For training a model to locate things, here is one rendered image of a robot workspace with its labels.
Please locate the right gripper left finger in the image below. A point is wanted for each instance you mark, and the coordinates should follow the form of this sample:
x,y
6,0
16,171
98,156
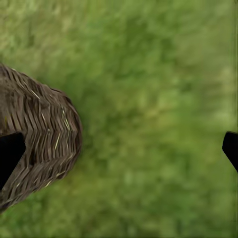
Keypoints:
x,y
12,147

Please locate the wicker basket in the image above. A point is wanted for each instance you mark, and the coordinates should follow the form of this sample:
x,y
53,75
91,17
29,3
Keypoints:
x,y
51,129

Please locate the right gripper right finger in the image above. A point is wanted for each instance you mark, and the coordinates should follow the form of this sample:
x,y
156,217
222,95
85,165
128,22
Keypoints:
x,y
230,148

